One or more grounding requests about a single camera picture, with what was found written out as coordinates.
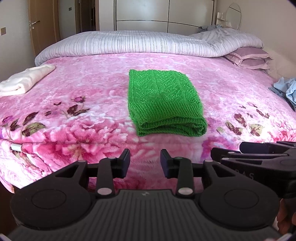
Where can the cream wardrobe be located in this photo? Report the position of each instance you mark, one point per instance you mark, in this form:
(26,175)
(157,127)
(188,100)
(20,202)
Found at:
(161,14)

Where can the small white shelf rack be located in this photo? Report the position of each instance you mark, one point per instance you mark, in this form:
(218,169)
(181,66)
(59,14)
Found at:
(222,19)

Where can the green knitted sweater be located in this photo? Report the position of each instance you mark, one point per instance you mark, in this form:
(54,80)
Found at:
(161,99)

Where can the pink floral blanket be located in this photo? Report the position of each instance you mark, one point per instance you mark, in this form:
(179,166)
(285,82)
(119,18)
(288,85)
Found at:
(87,83)

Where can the oval mirror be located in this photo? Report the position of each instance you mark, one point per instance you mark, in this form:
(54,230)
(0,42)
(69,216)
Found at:
(233,15)

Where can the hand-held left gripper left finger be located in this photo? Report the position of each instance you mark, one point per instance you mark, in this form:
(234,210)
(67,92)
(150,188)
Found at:
(124,162)

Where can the wooden door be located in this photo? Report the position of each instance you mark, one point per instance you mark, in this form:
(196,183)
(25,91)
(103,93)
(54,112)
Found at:
(44,23)

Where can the striped lilac quilt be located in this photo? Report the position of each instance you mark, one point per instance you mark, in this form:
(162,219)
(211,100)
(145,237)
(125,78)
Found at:
(129,42)

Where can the white padded headboard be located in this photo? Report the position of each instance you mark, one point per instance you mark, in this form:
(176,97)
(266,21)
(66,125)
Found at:
(282,62)

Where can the light blue shirt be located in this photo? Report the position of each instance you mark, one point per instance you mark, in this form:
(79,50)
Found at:
(290,90)

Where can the wall light switch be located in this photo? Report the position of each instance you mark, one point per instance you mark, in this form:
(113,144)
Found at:
(3,31)

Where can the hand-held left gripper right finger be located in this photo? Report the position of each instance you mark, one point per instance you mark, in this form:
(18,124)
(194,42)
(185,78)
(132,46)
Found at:
(165,163)

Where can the blue grey cloth pile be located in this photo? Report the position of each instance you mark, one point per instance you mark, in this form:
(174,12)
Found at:
(208,28)

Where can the folded white garment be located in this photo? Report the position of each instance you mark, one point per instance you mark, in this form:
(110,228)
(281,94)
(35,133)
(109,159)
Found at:
(25,78)

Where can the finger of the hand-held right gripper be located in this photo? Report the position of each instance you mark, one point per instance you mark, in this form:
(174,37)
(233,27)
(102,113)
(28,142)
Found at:
(219,154)
(253,147)

